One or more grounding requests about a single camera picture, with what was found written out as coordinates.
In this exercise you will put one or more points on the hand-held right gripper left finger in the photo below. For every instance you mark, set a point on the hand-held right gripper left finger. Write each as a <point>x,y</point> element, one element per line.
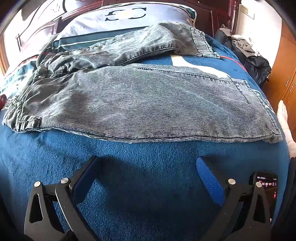
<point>86,183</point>

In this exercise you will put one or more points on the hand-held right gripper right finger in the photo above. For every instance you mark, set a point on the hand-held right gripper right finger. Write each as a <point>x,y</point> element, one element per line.
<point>208,177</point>

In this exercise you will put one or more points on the grey denim pants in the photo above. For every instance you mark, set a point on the grey denim pants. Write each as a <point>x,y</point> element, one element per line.
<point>138,104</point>

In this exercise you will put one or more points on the blue deer print blanket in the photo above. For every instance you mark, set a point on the blue deer print blanket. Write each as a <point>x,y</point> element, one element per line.
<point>138,173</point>

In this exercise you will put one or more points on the black smartphone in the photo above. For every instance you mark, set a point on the black smartphone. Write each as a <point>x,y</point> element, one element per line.
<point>269,185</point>

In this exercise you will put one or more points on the person's bare foot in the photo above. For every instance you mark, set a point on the person's bare foot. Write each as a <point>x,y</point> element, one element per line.
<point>284,122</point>

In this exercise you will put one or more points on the small dark red object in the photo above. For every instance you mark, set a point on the small dark red object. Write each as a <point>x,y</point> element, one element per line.
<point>1,100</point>

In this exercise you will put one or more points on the pile of dark clothes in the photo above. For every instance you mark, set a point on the pile of dark clothes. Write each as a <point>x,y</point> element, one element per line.
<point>254,62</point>

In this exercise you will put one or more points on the brown wooden wardrobe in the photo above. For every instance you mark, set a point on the brown wooden wardrobe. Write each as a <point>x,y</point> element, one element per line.
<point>284,69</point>

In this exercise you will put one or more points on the dark red wooden headboard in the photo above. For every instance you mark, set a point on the dark red wooden headboard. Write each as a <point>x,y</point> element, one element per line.
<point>222,14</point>

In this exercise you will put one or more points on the white wall switch plate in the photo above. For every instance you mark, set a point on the white wall switch plate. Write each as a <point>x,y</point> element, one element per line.
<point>247,11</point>

